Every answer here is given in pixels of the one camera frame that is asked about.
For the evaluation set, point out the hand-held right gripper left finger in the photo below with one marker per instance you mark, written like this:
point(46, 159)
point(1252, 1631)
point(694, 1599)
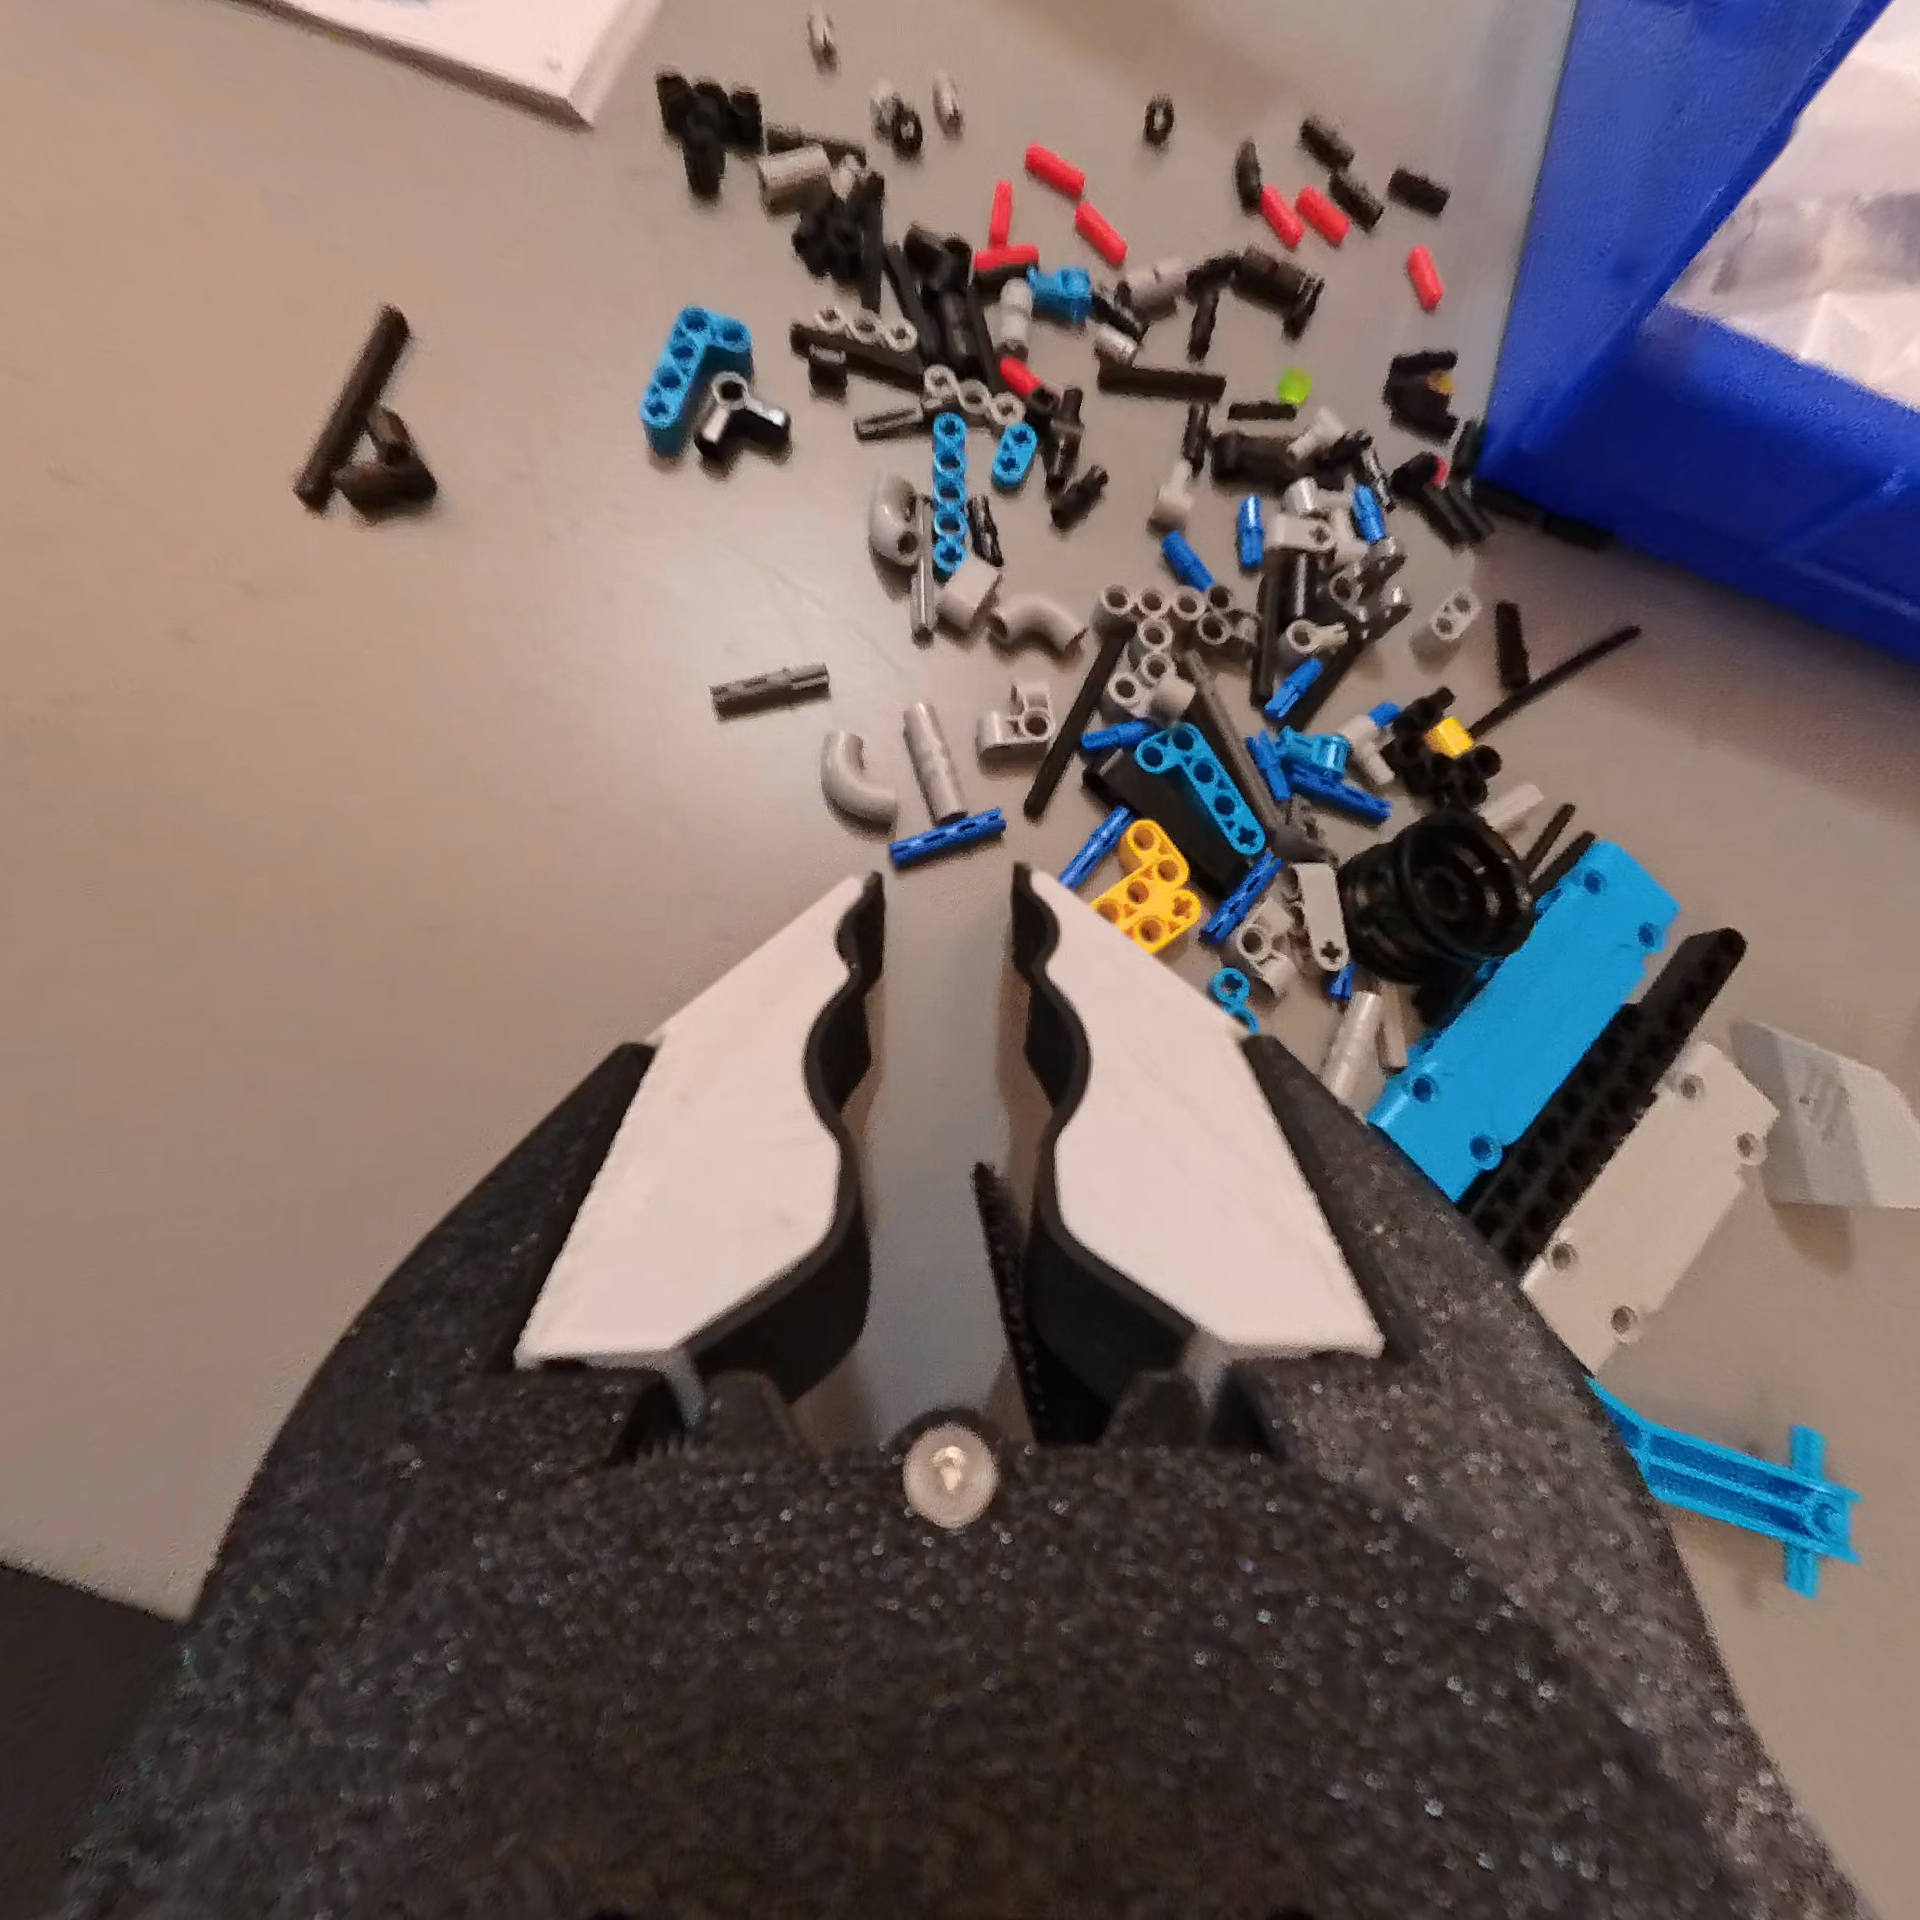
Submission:
point(707, 1186)

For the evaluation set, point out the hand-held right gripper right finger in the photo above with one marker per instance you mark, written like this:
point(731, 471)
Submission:
point(1186, 1186)

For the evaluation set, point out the pile of small brick parts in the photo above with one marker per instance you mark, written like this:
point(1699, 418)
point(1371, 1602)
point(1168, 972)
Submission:
point(1165, 378)

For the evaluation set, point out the grey desk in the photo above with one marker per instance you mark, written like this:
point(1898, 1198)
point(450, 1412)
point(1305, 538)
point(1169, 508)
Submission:
point(301, 898)

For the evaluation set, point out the yellow angled beam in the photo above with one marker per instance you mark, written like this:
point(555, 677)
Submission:
point(1146, 893)

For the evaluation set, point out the black wheel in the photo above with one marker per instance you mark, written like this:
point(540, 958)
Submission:
point(1433, 898)

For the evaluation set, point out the long blue panel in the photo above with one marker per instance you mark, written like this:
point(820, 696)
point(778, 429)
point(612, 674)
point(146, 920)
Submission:
point(1531, 1020)

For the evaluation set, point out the light grey flat panel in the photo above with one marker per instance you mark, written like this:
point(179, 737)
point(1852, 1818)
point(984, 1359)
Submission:
point(1668, 1198)

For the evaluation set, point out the dark grey axle pin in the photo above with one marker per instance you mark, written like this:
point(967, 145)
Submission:
point(769, 691)

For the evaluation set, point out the blue cross-shaped bar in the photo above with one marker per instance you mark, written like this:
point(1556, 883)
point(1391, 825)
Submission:
point(1725, 1482)

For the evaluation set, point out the thin black flexible rod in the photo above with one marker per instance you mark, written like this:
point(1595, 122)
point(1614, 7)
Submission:
point(1559, 677)

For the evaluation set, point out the white triangular panel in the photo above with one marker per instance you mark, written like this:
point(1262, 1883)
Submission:
point(1846, 1119)

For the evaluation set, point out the black angle connector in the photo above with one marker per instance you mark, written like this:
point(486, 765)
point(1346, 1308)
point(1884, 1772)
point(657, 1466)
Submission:
point(388, 471)

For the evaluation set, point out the black axle rod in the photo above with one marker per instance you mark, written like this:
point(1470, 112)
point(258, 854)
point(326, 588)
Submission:
point(355, 405)

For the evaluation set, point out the blue plastic bin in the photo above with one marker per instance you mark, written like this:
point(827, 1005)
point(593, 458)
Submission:
point(1605, 378)

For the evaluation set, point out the black T-shaped beam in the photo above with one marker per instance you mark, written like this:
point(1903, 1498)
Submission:
point(707, 128)

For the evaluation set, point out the open instruction booklet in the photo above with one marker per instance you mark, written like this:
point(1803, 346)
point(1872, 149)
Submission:
point(494, 36)

